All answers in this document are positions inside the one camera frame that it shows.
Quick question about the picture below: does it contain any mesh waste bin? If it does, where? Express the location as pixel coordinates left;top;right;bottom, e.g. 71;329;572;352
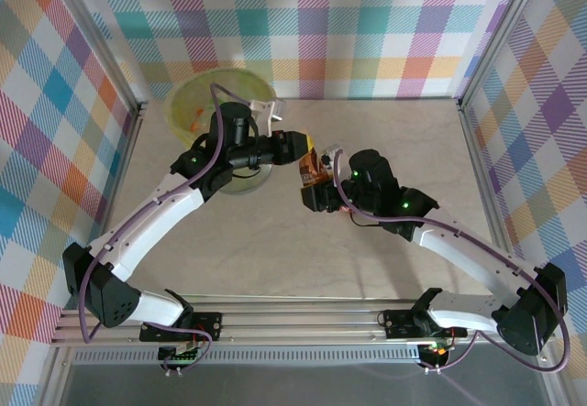
164;69;277;195

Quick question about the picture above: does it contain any yellow bin liner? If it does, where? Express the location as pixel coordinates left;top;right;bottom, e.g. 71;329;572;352
164;69;277;150

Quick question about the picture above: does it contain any green controller board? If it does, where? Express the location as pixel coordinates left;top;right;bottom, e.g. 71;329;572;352
417;339;455;370
157;339;205;373

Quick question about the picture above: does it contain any aluminium back rail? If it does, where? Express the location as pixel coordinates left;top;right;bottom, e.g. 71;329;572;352
274;95;462;104

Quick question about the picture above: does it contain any aluminium side rail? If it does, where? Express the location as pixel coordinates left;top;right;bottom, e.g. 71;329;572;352
39;101;149;406
458;101;568;406

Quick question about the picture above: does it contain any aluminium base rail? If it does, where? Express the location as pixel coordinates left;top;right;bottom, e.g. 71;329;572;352
49;293;554;348

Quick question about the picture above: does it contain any perforated cable duct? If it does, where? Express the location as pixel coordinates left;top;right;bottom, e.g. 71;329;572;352
68;349;423;367

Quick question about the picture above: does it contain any aluminium frame post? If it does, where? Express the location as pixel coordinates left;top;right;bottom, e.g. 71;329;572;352
50;0;141;118
458;0;547;109

